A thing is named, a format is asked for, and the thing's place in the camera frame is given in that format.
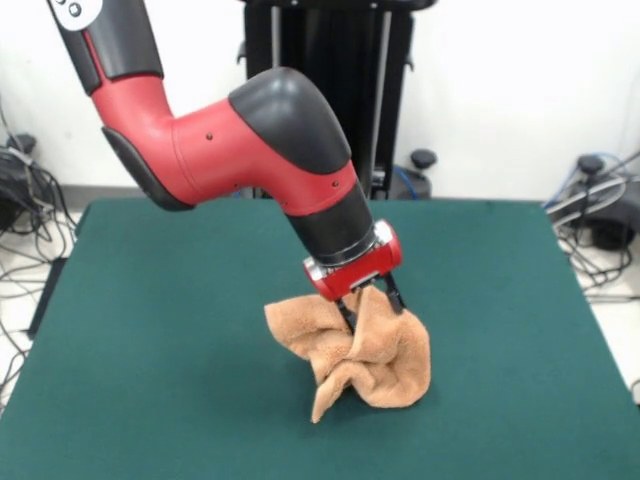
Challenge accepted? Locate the tan terry towel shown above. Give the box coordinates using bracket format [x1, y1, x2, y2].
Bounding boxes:
[263, 288, 432, 425]

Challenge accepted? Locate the grey stand leg with knob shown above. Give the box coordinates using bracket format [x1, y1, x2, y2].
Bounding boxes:
[547, 153, 640, 251]
[0, 133, 39, 229]

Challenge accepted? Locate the black pedestal foot with knob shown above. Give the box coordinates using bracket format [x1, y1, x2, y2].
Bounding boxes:
[372, 148, 439, 201]

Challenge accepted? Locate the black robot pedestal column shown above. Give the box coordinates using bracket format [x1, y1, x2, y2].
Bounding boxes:
[237, 0, 417, 201]

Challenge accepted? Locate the dark green table cloth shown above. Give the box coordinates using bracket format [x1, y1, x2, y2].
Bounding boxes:
[0, 198, 640, 480]

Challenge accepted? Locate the tangle of black cables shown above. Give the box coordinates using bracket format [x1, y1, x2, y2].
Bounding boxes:
[544, 149, 640, 304]
[0, 107, 81, 401]

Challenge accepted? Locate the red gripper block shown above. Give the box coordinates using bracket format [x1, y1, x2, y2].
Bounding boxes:
[309, 224, 407, 335]

